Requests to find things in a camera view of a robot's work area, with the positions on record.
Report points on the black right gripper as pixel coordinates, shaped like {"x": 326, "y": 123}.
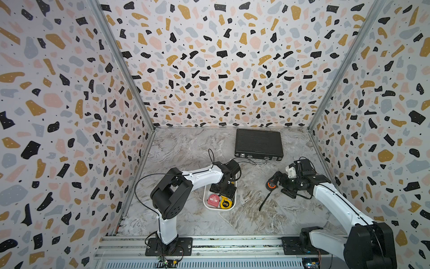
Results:
{"x": 277, "y": 175}

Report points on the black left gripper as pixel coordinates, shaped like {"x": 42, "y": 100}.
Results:
{"x": 231, "y": 192}

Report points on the black orange tape measure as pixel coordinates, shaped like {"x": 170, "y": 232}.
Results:
{"x": 271, "y": 184}

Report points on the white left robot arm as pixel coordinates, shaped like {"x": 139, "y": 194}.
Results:
{"x": 171, "y": 193}

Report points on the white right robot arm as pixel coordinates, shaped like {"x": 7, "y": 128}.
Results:
{"x": 367, "y": 243}

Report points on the white plastic storage tray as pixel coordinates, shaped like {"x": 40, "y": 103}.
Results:
{"x": 206, "y": 194}

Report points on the yellow front 3m tape measure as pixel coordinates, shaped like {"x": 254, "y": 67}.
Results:
{"x": 225, "y": 203}

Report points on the pink tape measure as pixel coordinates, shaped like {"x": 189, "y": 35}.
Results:
{"x": 213, "y": 201}

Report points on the black ribbed metal case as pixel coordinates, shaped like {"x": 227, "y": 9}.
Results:
{"x": 257, "y": 144}

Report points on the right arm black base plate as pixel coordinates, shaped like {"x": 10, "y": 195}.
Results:
{"x": 292, "y": 246}

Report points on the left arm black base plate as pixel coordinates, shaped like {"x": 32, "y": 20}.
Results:
{"x": 178, "y": 247}

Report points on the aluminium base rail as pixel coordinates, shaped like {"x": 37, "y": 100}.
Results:
{"x": 210, "y": 252}

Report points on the aluminium corner post right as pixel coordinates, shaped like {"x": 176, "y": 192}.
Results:
{"x": 374, "y": 11}

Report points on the aluminium corner post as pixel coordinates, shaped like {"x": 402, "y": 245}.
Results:
{"x": 117, "y": 55}
{"x": 374, "y": 11}

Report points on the aluminium corner post left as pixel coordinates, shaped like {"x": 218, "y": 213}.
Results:
{"x": 117, "y": 55}

